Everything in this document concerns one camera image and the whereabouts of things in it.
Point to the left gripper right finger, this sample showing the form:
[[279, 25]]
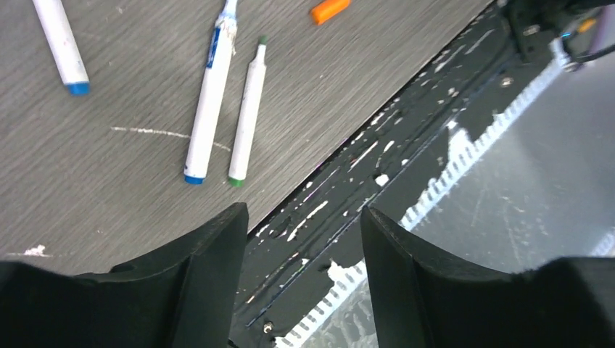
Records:
[[424, 296]]

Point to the white marker blue end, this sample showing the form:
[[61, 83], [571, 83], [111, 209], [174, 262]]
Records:
[[211, 94]]

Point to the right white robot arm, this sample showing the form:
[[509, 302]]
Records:
[[562, 19]]

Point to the orange pen cap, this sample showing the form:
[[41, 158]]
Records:
[[327, 9]]

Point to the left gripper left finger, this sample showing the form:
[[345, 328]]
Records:
[[180, 294]]

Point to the white marker green tip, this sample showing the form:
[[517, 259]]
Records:
[[249, 109]]

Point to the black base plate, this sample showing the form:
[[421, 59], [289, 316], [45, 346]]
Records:
[[305, 259]]

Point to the white marker blue tip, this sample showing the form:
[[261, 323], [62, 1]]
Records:
[[63, 46]]

